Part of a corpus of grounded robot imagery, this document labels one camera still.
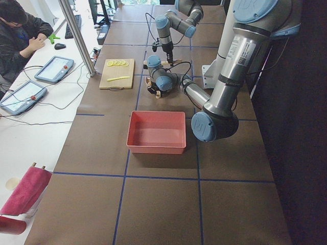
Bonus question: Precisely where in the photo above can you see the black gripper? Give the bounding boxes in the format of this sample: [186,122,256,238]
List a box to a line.
[147,85,164,95]
[152,38,174,67]

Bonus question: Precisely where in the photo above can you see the pink rolled towel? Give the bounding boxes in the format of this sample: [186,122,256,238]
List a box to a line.
[1,166,52,216]

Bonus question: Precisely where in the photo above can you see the yellow-green plastic knife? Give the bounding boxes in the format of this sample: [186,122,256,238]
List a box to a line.
[106,76,130,82]

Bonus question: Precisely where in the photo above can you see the bamboo cutting board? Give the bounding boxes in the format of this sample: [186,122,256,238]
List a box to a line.
[99,59,135,90]

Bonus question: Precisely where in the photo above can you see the aluminium frame post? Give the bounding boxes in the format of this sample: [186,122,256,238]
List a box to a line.
[58,0,96,77]

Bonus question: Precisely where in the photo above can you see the black computer mouse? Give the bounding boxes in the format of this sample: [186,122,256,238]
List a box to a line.
[54,43,66,50]

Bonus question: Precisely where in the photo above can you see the red cup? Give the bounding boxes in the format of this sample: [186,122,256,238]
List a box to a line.
[0,216,27,235]

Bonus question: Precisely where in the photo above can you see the seated person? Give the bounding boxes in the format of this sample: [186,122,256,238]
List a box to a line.
[1,1,53,84]

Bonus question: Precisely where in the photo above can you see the teach pendant tablet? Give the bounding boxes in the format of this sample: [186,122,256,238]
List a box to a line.
[1,80,48,115]
[34,56,74,84]

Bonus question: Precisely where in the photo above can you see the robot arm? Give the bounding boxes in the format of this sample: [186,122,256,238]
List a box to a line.
[147,1,302,142]
[152,1,204,66]

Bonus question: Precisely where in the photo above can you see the white hand brush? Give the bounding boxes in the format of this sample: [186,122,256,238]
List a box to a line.
[143,59,182,69]

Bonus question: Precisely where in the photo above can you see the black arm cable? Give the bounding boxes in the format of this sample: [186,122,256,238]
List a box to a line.
[168,61,193,90]
[145,12,160,41]

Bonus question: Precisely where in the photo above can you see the black keyboard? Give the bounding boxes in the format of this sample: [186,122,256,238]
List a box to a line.
[64,14,82,39]

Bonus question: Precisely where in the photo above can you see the green plastic clamp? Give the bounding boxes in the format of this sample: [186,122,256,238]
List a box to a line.
[48,34,61,44]

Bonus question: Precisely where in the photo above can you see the pink plastic bin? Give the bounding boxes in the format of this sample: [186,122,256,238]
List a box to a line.
[126,111,186,154]

